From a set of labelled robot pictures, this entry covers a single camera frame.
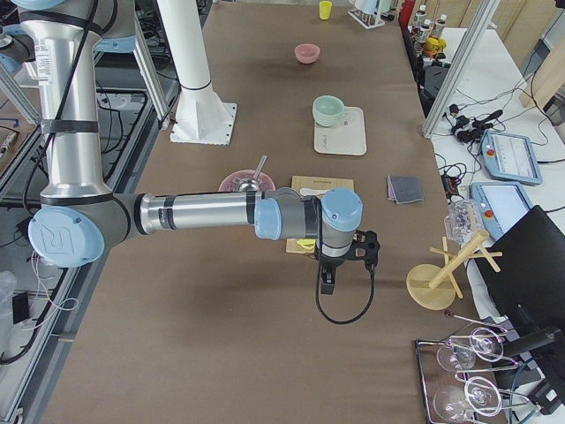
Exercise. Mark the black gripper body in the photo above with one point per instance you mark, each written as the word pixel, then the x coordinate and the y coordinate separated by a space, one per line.
pixel 330 263

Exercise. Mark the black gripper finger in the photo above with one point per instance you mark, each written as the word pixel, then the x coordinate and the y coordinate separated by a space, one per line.
pixel 327 279

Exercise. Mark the white ceramic spoon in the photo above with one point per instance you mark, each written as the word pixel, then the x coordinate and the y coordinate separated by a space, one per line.
pixel 314 192

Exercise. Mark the small pink bowl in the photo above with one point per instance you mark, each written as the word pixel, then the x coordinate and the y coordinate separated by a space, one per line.
pixel 307 53

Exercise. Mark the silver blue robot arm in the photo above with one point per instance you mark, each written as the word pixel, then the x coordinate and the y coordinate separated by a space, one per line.
pixel 81 218

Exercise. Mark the metal spoon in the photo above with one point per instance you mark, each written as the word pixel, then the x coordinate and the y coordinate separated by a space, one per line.
pixel 252 183

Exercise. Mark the large pink speckled bowl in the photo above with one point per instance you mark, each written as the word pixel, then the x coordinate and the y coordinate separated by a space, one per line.
pixel 230 183

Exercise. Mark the green bowl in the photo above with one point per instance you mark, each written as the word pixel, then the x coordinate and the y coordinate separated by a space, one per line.
pixel 328 110

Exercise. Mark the yellow toy fruit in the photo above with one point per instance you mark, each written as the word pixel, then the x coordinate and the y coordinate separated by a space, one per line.
pixel 306 245

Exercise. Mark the grey folded cloth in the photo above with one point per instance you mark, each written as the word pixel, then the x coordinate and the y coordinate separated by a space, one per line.
pixel 404 189

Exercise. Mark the wooden cutting board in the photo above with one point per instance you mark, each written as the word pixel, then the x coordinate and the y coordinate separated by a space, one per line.
pixel 298 182

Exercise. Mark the wooden mug tree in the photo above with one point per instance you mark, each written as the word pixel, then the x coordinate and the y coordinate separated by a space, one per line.
pixel 435 287

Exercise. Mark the clear glass mug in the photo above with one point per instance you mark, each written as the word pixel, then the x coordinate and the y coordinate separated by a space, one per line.
pixel 463 221

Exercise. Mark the cream plastic tray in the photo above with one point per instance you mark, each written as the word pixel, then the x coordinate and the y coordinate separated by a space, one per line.
pixel 345 138

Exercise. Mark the lower blue teach pendant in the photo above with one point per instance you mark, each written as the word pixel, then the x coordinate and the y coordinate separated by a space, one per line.
pixel 501 205

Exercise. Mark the blue teach pendant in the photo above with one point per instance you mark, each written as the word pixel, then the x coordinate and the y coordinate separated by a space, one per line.
pixel 501 205
pixel 510 157

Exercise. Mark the upper wine glass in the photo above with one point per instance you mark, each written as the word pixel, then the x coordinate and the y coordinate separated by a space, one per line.
pixel 460 353

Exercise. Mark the wine glass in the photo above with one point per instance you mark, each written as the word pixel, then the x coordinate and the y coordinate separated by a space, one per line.
pixel 460 353
pixel 478 398

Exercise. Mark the black monitor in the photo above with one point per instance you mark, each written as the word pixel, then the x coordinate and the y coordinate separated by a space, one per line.
pixel 529 289

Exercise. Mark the upper blue teach pendant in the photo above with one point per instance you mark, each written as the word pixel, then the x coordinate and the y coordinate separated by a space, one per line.
pixel 510 157

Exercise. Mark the lower wine glass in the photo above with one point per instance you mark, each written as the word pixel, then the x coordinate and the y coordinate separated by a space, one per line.
pixel 478 398

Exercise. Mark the yellow cup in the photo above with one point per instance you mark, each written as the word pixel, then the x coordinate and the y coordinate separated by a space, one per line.
pixel 325 9

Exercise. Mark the wire glass rack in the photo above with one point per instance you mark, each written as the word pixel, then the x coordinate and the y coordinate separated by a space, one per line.
pixel 432 377

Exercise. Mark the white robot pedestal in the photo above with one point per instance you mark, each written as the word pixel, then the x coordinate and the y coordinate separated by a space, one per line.
pixel 201 116

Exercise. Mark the white wire cup rack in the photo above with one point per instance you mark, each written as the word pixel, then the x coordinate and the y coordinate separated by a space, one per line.
pixel 368 12

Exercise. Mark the aluminium frame post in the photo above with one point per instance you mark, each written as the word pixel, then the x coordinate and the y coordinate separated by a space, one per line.
pixel 463 55

